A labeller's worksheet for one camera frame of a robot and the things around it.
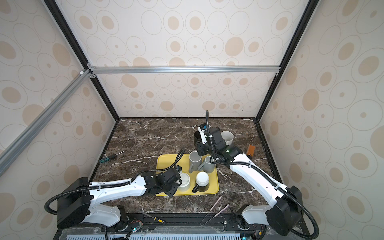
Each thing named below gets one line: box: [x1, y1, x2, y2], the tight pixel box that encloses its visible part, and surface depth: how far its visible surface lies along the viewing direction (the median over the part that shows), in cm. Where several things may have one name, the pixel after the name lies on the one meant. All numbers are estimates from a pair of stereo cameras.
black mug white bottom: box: [192, 171, 210, 194], surface depth 81 cm
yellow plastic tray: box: [156, 153, 220, 196], surface depth 86 cm
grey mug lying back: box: [198, 155, 216, 174], surface depth 89 cm
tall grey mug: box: [188, 150, 202, 174], surface depth 87 cm
